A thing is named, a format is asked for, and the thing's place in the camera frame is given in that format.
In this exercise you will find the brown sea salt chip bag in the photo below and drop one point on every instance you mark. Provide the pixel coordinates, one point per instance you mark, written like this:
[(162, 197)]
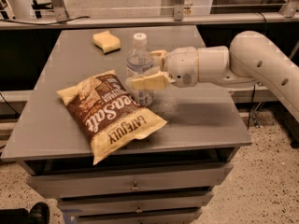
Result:
[(108, 114)]

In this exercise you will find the top drawer knob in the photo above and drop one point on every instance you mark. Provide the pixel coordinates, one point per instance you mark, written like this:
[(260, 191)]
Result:
[(135, 187)]

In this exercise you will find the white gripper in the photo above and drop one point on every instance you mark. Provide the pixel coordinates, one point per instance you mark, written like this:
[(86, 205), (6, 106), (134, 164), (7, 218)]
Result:
[(182, 65)]

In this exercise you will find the yellow sponge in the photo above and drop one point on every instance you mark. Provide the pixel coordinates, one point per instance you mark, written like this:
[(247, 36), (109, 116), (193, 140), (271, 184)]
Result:
[(106, 42)]

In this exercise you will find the metal rail frame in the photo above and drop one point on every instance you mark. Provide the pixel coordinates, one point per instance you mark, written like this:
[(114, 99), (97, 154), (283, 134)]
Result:
[(75, 14)]

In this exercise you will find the clear plastic water bottle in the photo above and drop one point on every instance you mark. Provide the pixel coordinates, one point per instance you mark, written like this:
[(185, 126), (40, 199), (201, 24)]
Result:
[(138, 61)]

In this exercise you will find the middle drawer knob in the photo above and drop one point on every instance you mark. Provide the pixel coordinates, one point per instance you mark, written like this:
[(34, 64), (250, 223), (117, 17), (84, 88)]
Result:
[(138, 209)]

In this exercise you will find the grey drawer cabinet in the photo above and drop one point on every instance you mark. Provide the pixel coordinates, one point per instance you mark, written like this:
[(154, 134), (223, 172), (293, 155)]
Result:
[(105, 165)]

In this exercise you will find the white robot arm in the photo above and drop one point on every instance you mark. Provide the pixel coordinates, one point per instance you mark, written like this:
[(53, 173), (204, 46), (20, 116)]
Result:
[(251, 58)]

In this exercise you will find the drawer knob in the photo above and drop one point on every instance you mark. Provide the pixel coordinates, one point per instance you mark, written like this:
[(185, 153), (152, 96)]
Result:
[(138, 209), (135, 187)]

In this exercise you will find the black object bottom left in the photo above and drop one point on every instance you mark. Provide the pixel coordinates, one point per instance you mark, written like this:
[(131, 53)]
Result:
[(39, 214)]

